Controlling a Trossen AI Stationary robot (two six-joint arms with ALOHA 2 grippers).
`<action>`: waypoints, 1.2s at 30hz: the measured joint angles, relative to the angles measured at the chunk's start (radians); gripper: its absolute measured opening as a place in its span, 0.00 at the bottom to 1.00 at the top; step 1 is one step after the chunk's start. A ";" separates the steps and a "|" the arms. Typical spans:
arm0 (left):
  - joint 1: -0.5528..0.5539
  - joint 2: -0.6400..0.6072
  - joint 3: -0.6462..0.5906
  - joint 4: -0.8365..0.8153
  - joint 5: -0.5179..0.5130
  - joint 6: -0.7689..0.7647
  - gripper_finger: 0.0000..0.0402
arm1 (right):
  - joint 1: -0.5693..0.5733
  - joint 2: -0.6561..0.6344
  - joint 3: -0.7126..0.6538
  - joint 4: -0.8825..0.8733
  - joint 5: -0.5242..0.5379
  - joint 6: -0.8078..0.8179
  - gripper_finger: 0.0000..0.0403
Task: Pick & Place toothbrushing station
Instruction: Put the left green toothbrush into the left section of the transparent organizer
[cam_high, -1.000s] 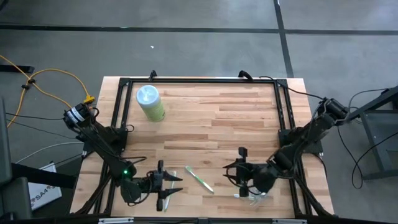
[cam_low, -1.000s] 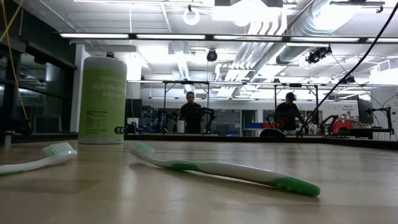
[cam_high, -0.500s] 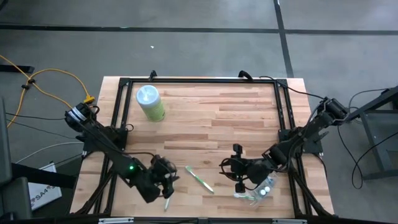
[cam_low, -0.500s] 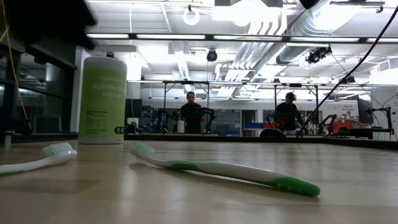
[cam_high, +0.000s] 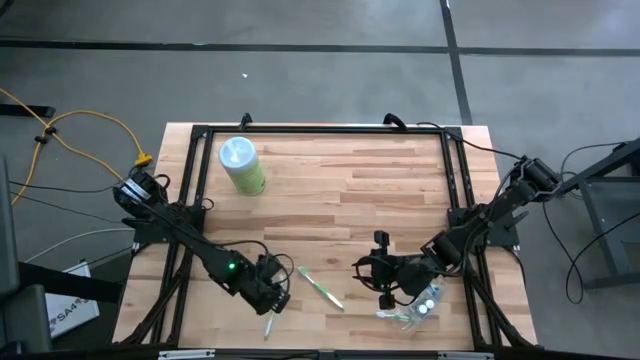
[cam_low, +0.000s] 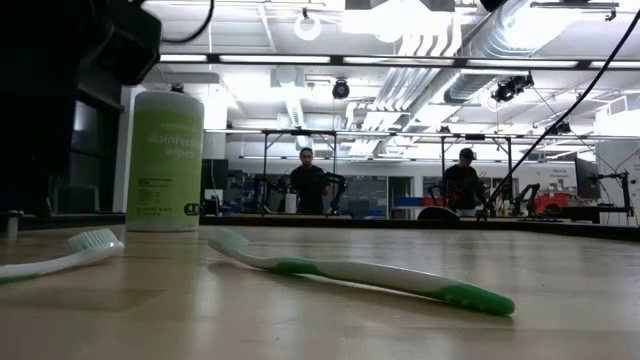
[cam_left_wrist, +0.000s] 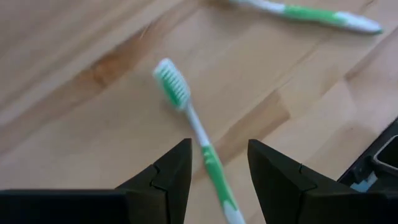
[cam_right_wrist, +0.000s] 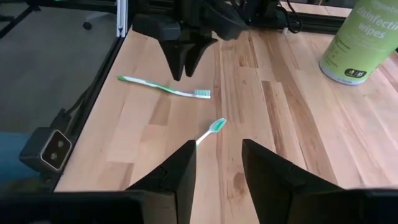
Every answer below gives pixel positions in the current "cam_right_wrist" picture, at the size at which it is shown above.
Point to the green disinfecting wipes canister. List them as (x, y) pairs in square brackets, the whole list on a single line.
[(360, 40)]

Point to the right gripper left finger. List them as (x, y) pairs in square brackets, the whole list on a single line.
[(180, 180)]

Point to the green white toothbrush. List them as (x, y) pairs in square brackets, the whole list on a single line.
[(155, 86), (214, 126)]

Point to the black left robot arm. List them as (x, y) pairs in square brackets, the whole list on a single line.
[(264, 12)]

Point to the small black depth camera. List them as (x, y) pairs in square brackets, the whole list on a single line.
[(51, 149)]

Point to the silver aluminium extrusion bar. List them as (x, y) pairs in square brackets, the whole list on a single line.
[(122, 18)]

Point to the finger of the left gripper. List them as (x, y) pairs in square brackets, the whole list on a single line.
[(196, 56), (177, 59)]

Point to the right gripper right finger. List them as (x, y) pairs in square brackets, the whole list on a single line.
[(267, 186)]

